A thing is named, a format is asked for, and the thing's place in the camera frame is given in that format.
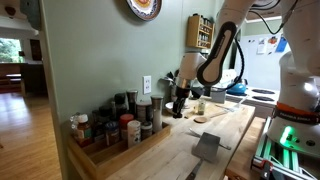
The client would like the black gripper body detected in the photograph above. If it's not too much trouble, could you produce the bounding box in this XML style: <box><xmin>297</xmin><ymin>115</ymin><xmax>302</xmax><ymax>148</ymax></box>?
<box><xmin>174</xmin><ymin>87</ymin><xmax>190</xmax><ymax>109</ymax></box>

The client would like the small glass spice bottle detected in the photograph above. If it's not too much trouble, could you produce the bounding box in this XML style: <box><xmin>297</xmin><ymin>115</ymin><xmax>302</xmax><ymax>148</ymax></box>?
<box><xmin>198</xmin><ymin>99</ymin><xmax>206</xmax><ymax>115</ymax></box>

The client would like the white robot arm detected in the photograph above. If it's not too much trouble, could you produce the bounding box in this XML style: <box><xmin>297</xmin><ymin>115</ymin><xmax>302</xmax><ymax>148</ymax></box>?
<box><xmin>173</xmin><ymin>0</ymin><xmax>320</xmax><ymax>158</ymax></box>

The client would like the red-lid spice jar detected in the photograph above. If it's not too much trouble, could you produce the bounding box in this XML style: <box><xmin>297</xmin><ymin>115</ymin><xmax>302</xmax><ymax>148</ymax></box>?
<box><xmin>119</xmin><ymin>114</ymin><xmax>134</xmax><ymax>140</ymax></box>

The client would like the dark-lid spice jar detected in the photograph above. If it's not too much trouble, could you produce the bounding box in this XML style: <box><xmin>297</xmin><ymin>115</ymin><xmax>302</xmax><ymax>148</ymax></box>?
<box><xmin>105</xmin><ymin>121</ymin><xmax>120</xmax><ymax>146</ymax></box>

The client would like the brown sauce bottle white cap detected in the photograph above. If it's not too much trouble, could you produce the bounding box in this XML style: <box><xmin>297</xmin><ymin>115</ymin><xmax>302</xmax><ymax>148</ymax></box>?
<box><xmin>76</xmin><ymin>114</ymin><xmax>92</xmax><ymax>147</ymax></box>

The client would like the white ceramic bowl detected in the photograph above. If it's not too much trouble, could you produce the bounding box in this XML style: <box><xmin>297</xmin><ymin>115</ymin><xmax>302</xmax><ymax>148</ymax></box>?
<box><xmin>165</xmin><ymin>102</ymin><xmax>190</xmax><ymax>115</ymax></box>

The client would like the white utensil crock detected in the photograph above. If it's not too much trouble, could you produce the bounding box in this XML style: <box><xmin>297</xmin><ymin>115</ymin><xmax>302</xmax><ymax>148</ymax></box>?
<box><xmin>170</xmin><ymin>85</ymin><xmax>177</xmax><ymax>102</ymax></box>

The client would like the steel pepper grinder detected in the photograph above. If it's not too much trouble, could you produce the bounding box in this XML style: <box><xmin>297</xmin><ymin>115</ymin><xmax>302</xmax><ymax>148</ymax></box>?
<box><xmin>151</xmin><ymin>95</ymin><xmax>163</xmax><ymax>132</ymax></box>

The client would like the wooden spoon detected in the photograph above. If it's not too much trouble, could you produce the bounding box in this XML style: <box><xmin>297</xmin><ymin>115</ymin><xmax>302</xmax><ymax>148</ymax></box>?
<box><xmin>194</xmin><ymin>111</ymin><xmax>228</xmax><ymax>123</ymax></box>

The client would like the white label can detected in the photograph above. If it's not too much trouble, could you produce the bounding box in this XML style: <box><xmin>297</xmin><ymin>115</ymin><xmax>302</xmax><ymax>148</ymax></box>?
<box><xmin>136</xmin><ymin>101</ymin><xmax>153</xmax><ymax>122</ymax></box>

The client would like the grey tissue box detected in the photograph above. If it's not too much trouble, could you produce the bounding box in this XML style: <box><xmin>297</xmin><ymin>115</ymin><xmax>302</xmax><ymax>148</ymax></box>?
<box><xmin>210</xmin><ymin>88</ymin><xmax>226</xmax><ymax>104</ymax></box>

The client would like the metal spatula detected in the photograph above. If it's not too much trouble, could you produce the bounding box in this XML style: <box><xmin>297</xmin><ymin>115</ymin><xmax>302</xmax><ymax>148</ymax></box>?
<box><xmin>185</xmin><ymin>139</ymin><xmax>219</xmax><ymax>180</ymax></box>

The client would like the white spice shaker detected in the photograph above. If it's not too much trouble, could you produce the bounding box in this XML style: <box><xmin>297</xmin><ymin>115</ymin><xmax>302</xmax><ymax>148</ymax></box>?
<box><xmin>127</xmin><ymin>120</ymin><xmax>141</xmax><ymax>148</ymax></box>

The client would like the blue tea kettle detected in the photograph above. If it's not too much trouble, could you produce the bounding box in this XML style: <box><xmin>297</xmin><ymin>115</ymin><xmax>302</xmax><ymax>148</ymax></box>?
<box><xmin>227</xmin><ymin>77</ymin><xmax>248</xmax><ymax>95</ymax></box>

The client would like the upper wooden spice rack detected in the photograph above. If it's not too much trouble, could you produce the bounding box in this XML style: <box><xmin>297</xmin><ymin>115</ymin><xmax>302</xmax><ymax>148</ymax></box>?
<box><xmin>186</xmin><ymin>14</ymin><xmax>214</xmax><ymax>49</ymax></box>

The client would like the white stove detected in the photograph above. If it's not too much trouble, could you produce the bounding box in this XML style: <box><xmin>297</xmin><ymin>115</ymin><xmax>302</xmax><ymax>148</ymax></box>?
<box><xmin>226</xmin><ymin>86</ymin><xmax>279</xmax><ymax>118</ymax></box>

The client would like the white refrigerator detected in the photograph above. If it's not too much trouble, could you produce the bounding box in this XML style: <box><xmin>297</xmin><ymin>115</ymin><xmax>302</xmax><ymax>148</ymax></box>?
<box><xmin>240</xmin><ymin>34</ymin><xmax>290</xmax><ymax>90</ymax></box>

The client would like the wooden condiment tray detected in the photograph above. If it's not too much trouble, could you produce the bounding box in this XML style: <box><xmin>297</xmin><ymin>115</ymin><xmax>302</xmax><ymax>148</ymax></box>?
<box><xmin>68</xmin><ymin>122</ymin><xmax>171</xmax><ymax>180</ymax></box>

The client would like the white wall outlet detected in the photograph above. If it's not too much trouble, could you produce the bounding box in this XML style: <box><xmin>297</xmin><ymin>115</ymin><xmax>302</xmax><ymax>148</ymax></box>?
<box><xmin>143</xmin><ymin>76</ymin><xmax>151</xmax><ymax>94</ymax></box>

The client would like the white-handled peeler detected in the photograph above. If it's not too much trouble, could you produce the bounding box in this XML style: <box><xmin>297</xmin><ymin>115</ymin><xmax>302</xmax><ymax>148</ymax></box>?
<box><xmin>215</xmin><ymin>96</ymin><xmax>249</xmax><ymax>113</ymax></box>

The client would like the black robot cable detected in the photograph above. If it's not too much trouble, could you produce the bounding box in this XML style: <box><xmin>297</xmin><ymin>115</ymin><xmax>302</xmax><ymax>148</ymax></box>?
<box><xmin>213</xmin><ymin>9</ymin><xmax>288</xmax><ymax>93</ymax></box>

